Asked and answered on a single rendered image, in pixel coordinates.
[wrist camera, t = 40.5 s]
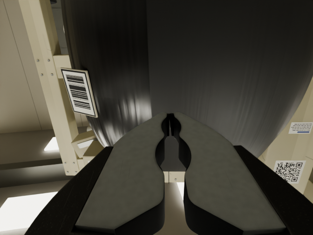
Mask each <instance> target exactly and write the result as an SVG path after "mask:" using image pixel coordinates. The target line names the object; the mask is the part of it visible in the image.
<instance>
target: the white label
mask: <svg viewBox="0 0 313 235"><path fill-rule="evenodd" d="M60 69H61V73H62V76H63V80H64V83H65V86H66V89H67V92H68V96H69V99H70V102H71V105H72V109H73V112H76V113H80V114H83V115H88V116H92V117H96V118H97V117H98V114H97V110H96V106H95V101H94V96H93V92H92V88H91V84H90V80H89V76H88V71H87V70H79V69H69V68H60Z"/></svg>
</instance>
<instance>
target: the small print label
mask: <svg viewBox="0 0 313 235"><path fill-rule="evenodd" d="M312 126H313V122H292V123H291V126H290V130H289V134H304V133H310V132H311V129H312Z"/></svg>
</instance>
